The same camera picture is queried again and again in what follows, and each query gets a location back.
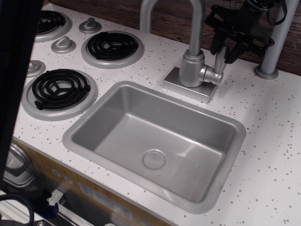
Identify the silver gooseneck faucet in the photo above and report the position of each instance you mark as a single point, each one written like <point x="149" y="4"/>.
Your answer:
<point x="193" y="78"/>

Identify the grey vertical post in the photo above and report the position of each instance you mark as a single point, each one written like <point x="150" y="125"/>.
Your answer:
<point x="267" y="69"/>

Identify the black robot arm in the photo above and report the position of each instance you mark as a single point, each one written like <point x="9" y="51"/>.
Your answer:
<point x="243" y="27"/>

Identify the stove burner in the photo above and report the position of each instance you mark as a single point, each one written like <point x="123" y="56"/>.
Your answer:
<point x="52" y="25"/>
<point x="59" y="94"/>
<point x="112" y="50"/>

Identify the grey plastic sink basin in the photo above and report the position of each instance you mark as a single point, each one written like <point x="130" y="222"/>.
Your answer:
<point x="178" y="151"/>

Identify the silver knob back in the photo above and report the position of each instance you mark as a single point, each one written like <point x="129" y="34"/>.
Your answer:
<point x="90" y="26"/>

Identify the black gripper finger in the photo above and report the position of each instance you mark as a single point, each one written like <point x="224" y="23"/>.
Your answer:
<point x="238" y="50"/>
<point x="217" y="41"/>

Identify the front right stove burner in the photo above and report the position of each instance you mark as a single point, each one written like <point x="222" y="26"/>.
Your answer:
<point x="59" y="94"/>

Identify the silver oven dial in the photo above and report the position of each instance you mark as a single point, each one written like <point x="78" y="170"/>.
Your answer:
<point x="17" y="160"/>

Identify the back right stove burner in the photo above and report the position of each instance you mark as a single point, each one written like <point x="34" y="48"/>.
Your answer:
<point x="112" y="50"/>

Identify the silver knob front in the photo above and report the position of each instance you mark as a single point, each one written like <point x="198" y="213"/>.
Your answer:
<point x="35" y="68"/>

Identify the back left stove burner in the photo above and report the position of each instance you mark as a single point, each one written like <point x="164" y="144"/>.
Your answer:
<point x="52" y="25"/>

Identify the dark blurred foreground pole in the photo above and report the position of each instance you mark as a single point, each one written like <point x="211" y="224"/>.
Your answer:
<point x="18" y="25"/>

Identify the silver knob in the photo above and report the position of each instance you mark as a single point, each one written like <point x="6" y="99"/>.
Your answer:
<point x="90" y="26"/>
<point x="35" y="68"/>
<point x="63" y="46"/>

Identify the silver faucet lever handle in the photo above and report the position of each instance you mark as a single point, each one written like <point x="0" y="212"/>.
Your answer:
<point x="220" y="64"/>

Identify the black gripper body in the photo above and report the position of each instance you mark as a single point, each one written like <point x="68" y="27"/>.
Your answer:
<point x="243" y="25"/>

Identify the silver oven door handle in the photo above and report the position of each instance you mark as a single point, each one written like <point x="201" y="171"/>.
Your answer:
<point x="22" y="182"/>

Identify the silver knob middle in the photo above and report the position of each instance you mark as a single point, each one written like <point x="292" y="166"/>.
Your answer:
<point x="63" y="46"/>

